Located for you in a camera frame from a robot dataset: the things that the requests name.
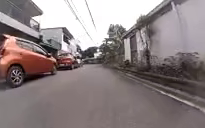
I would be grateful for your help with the orange car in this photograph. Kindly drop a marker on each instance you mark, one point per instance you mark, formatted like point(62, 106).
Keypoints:
point(23, 58)

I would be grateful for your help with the white building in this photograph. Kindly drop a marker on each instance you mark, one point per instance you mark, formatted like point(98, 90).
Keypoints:
point(58, 38)

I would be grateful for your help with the concrete kerb gutter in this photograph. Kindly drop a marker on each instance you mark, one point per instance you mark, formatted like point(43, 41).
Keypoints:
point(170, 83)

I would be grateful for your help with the green trees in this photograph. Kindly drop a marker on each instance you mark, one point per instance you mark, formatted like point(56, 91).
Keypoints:
point(112, 41)

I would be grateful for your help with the red car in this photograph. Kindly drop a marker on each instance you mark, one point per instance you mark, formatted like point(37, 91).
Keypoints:
point(66, 60)

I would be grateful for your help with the grey building with balcony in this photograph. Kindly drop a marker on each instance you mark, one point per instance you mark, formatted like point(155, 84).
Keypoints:
point(10, 20)

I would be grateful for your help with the bushes along wall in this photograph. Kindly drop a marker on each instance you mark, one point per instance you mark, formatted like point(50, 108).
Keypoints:
point(180, 65)

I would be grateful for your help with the grey concrete wall building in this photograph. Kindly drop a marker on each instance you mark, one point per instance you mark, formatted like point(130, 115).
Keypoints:
point(176, 30)

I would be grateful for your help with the grey asphalt road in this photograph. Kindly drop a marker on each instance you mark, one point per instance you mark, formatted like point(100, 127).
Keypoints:
point(90, 100)

